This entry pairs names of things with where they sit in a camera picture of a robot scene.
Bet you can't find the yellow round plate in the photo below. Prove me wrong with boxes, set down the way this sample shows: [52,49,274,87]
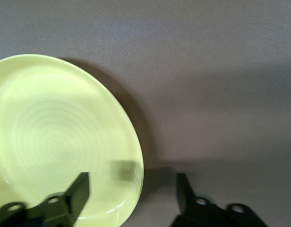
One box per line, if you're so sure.
[0,53,146,220]

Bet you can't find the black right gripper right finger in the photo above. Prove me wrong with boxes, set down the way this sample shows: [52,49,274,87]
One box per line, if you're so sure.
[169,173,266,227]

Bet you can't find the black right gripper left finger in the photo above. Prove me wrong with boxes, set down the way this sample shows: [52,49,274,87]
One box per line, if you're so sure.
[0,172,91,227]

